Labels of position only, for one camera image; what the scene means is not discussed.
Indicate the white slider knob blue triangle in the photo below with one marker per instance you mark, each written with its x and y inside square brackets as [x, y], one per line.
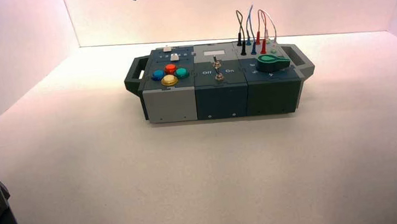
[174, 57]
[167, 48]

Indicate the blue round push button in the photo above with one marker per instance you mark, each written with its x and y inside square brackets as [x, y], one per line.
[158, 74]

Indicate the red round push button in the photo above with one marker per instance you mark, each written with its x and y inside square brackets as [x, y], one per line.
[170, 68]

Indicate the green round push button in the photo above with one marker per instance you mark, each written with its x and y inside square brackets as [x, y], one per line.
[181, 72]

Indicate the yellow round push button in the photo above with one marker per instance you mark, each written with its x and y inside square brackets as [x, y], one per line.
[169, 80]

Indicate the green rotary knob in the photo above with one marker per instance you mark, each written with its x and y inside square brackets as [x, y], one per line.
[272, 63]

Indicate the dark teal grey control box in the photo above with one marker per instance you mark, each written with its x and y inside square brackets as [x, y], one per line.
[221, 100]

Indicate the metal toggle switch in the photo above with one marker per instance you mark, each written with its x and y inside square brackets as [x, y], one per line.
[219, 76]
[216, 64]

